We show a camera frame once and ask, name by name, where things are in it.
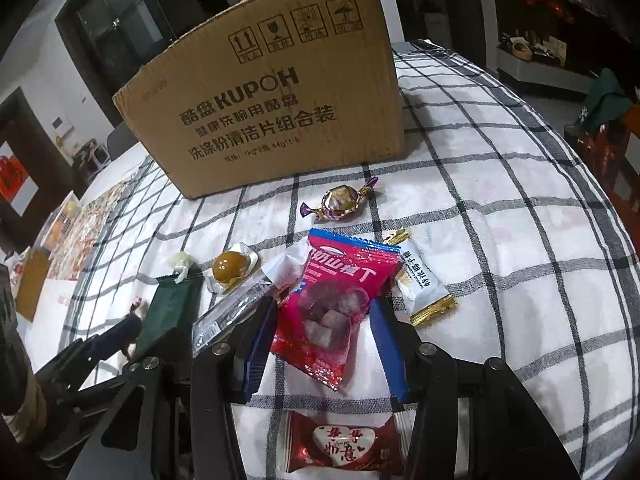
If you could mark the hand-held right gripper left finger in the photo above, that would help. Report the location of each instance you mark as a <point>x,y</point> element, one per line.
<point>257,355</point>

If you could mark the white low cabinet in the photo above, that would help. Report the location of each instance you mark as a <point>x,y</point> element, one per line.
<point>545,72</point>

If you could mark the red wooden chair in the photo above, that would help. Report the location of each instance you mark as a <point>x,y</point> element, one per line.
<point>615,160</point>

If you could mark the woven basket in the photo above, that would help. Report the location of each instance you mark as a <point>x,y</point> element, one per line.
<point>522,50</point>

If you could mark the purple gold wrapped candy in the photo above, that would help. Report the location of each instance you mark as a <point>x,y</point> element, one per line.
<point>340,202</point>

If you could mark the black white checkered tablecloth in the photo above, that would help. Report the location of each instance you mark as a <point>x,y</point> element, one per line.
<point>500,260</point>

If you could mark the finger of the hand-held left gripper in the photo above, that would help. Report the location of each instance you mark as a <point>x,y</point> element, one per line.
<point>85,410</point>
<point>117,332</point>

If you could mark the brown cardboard box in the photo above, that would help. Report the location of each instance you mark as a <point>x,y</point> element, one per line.
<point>260,110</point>

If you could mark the colourful patterned table mat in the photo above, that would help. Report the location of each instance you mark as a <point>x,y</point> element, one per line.
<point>95,230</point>

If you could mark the braised egg clear pack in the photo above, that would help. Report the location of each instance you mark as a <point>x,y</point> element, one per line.
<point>230,266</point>

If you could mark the pink jelly cube packet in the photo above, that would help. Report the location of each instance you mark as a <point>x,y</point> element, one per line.
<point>330,300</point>

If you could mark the red white door poster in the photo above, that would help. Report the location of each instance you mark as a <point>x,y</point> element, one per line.
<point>12,175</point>

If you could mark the dark wooden door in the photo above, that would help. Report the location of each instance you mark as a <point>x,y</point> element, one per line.
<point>20,120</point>

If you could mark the pink twist-wrapped candy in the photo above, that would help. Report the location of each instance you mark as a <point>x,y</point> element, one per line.
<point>136,306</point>

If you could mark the small white green candy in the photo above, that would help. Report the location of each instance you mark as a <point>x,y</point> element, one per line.
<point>181,261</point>

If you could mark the white gold snack packet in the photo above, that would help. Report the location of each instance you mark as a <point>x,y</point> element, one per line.
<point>422,285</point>

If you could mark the person's left forearm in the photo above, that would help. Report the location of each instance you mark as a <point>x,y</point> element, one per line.
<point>15,360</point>

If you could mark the red heart candy packet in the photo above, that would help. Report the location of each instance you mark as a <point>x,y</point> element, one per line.
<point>340,442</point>

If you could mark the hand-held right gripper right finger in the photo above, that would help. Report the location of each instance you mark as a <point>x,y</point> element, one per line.
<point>390,355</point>

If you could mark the dark sliding glass door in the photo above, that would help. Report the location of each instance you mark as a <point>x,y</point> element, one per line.
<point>125,25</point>

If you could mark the dark green snack packet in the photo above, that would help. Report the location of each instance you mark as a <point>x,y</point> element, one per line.
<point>167,315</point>

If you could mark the clear silver snack packet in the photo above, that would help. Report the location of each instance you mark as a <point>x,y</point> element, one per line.
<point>225,317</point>

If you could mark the flat brown cardboard piece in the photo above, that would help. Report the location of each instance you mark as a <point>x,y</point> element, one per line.
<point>32,282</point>

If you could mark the dark green cloth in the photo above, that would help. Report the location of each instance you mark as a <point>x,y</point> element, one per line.
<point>605,100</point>

